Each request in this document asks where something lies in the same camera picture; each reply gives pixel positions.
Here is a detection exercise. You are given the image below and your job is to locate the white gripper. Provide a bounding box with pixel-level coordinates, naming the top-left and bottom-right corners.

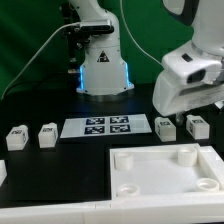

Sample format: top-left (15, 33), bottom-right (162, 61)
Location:
top-left (152, 71), bottom-right (224, 125)

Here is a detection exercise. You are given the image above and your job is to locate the white square tabletop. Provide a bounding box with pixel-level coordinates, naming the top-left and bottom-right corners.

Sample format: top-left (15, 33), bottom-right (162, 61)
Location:
top-left (110, 144), bottom-right (224, 199)

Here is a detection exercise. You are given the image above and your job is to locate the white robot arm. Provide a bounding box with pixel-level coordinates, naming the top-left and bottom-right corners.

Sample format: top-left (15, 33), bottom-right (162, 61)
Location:
top-left (68, 0), bottom-right (224, 116)

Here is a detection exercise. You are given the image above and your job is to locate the white fiducial marker sheet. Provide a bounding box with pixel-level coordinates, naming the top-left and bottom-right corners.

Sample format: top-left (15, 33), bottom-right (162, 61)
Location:
top-left (61, 114), bottom-right (152, 139)

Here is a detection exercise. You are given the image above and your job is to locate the white front obstacle bar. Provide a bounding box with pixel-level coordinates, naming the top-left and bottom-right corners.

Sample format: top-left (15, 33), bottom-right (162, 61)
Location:
top-left (0, 192), bottom-right (224, 224)

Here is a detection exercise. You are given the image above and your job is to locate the white obstacle bar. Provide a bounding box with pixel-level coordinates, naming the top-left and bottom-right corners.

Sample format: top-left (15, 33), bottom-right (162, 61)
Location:
top-left (0, 160), bottom-right (7, 187)
top-left (0, 192), bottom-right (224, 224)

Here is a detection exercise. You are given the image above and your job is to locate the white left obstacle bar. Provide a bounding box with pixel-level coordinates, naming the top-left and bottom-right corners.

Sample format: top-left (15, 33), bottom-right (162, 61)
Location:
top-left (0, 160), bottom-right (7, 187)

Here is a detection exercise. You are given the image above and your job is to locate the white cable right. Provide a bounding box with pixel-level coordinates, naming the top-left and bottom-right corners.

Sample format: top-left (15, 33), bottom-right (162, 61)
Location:
top-left (119, 0), bottom-right (164, 66)

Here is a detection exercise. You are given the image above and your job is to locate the white cable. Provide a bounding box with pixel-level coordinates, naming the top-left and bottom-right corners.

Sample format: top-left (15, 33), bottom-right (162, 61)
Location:
top-left (119, 0), bottom-right (164, 66)
top-left (0, 22), bottom-right (81, 101)

